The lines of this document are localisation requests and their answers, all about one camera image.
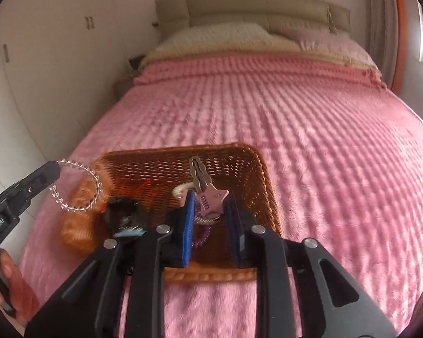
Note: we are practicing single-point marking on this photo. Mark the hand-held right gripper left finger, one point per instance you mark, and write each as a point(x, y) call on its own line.
point(188, 229)

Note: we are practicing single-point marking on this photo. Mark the white pillow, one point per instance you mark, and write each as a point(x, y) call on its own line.
point(215, 37)

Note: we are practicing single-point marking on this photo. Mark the nightstand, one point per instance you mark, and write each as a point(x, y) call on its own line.
point(124, 88)

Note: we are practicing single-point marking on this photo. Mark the pink star hair clip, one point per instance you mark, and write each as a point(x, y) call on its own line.
point(209, 199)

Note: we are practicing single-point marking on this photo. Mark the black hair accessory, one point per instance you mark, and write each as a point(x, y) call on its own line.
point(123, 213)

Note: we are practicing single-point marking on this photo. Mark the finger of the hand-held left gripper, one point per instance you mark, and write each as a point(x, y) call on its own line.
point(38, 179)

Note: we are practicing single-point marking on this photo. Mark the beige upholstered headboard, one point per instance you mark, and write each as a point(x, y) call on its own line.
point(253, 7)

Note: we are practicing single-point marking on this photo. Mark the pink plush blanket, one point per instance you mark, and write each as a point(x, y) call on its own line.
point(285, 119)

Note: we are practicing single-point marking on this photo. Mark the person's left hand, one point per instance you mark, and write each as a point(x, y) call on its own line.
point(21, 292)

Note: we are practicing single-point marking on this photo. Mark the brown wicker basket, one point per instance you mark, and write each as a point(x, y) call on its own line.
point(162, 169)

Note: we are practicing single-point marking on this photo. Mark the pink pillow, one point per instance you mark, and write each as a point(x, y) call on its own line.
point(331, 44)

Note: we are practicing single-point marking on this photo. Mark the grey and orange curtain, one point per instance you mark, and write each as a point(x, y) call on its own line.
point(387, 24)

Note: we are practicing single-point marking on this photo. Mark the white wardrobe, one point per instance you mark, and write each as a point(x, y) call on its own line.
point(56, 60)

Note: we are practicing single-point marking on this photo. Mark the dark object on nightstand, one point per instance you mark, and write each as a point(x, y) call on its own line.
point(136, 61)

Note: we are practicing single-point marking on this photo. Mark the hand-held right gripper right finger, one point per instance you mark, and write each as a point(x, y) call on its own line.
point(233, 232)

